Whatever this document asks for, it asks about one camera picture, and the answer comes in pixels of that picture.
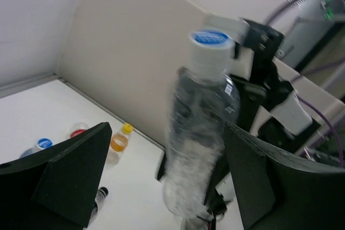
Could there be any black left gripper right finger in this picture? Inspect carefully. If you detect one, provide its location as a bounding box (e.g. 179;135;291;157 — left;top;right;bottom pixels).
224;125;344;229

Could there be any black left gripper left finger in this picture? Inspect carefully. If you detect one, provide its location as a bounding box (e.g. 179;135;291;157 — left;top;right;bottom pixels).
1;122;112;229

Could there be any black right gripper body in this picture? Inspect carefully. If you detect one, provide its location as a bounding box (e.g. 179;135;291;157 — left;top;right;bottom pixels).
231;19;292;133

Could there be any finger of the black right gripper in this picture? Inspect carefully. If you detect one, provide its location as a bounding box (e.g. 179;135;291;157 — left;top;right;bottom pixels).
157;122;243;214

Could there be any clear Pocari bottle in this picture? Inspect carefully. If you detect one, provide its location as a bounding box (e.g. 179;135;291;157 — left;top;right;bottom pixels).
166;29;240;218

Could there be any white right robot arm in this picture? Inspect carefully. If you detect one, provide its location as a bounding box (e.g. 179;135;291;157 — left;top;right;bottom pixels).
157;17;318;218

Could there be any black cap Pepsi bottle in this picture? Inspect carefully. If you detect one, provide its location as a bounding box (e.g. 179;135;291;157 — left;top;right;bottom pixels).
88;186;109;225

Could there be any blue label Pocari bottle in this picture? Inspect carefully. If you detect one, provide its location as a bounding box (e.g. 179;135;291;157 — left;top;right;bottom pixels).
20;138;53;158

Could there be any red label clear bottle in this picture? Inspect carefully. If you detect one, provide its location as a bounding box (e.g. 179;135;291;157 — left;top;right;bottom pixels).
67;122;89;138

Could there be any yellow cap small bottle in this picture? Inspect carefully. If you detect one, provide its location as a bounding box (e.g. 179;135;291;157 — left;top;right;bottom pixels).
105;123;134;170

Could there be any aluminium table frame rail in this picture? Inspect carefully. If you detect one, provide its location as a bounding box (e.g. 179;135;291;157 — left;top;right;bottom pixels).
0;72;67;99

